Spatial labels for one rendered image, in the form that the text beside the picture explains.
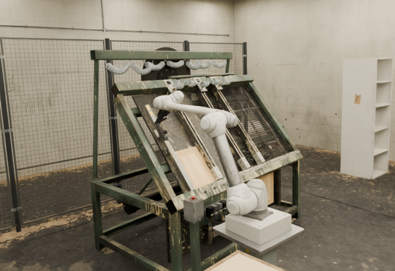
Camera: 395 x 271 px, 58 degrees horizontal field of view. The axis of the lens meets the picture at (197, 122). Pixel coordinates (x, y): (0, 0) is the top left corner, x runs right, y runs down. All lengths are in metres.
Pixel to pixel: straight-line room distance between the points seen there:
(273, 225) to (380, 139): 4.82
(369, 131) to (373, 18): 2.55
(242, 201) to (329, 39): 6.49
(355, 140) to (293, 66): 3.04
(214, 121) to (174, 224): 1.04
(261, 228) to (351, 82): 4.54
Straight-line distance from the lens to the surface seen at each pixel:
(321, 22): 8.74
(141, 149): 3.23
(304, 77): 8.92
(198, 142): 3.54
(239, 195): 2.52
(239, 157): 3.82
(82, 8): 8.11
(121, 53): 3.86
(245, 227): 2.68
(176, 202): 3.06
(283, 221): 2.77
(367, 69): 6.60
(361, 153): 6.79
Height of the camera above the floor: 1.97
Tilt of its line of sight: 9 degrees down
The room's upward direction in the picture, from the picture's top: 2 degrees counter-clockwise
